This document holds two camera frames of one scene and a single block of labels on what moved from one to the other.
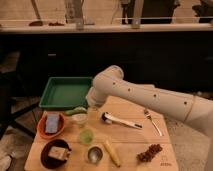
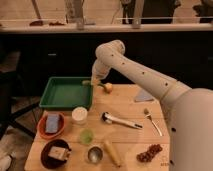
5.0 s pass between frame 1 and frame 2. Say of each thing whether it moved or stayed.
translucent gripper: moved
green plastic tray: stayed
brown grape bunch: stayed
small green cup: stayed
